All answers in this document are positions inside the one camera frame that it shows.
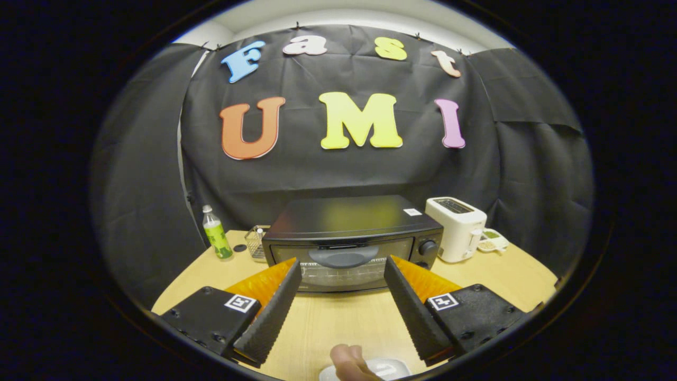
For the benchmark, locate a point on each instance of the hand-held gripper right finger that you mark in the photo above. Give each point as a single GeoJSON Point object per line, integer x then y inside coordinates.
{"type": "Point", "coordinates": [412, 320]}

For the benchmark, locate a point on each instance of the green label drink bottle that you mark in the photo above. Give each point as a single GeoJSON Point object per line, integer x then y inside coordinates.
{"type": "Point", "coordinates": [217, 238]}

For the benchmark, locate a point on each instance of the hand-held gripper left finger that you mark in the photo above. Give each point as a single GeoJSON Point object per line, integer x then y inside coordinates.
{"type": "Point", "coordinates": [272, 320]}

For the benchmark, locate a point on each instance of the white pop-up toaster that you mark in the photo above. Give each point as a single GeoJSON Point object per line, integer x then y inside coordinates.
{"type": "Point", "coordinates": [455, 233]}

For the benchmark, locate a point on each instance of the small white snack dish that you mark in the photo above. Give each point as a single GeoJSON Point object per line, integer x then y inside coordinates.
{"type": "Point", "coordinates": [493, 242]}

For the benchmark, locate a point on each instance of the white plate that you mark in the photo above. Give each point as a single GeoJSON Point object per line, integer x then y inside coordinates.
{"type": "Point", "coordinates": [394, 368]}

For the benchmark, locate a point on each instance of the black toaster oven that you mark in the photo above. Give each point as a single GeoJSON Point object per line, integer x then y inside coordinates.
{"type": "Point", "coordinates": [349, 217]}

